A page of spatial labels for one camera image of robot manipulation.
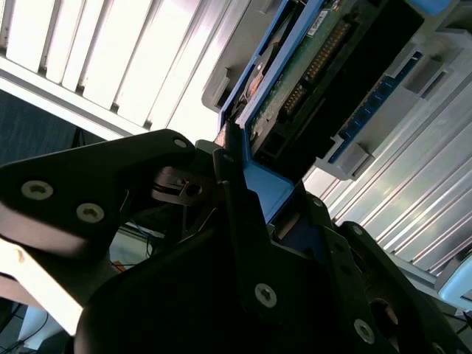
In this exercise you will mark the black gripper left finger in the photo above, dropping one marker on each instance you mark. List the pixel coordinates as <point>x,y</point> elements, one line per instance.
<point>73,173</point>

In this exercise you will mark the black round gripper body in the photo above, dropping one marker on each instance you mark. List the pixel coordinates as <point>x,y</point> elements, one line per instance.
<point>166,313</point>

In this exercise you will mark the hard disk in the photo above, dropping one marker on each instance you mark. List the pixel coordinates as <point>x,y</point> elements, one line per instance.
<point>265,177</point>

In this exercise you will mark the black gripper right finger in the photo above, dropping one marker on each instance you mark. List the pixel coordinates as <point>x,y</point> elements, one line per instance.
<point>368,295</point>

